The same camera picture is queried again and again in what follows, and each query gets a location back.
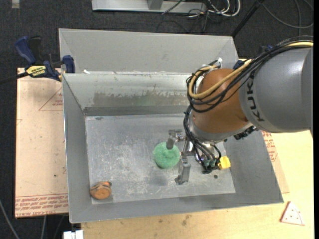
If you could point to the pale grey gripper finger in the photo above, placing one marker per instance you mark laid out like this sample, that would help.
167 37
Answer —
184 172
171 141

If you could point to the green round sponge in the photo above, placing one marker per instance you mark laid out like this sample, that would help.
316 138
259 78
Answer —
163 157

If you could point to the yellow small block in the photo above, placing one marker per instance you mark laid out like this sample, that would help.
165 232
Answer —
224 162

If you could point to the grey metal bin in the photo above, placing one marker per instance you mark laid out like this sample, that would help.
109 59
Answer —
124 146

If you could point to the orange toy food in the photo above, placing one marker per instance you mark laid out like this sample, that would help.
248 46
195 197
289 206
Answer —
100 190

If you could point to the pink triangular sanding pad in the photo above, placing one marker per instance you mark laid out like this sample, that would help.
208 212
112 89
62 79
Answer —
292 215

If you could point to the brown cardboard board red print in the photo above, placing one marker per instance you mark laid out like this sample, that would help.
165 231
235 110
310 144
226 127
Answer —
41 146

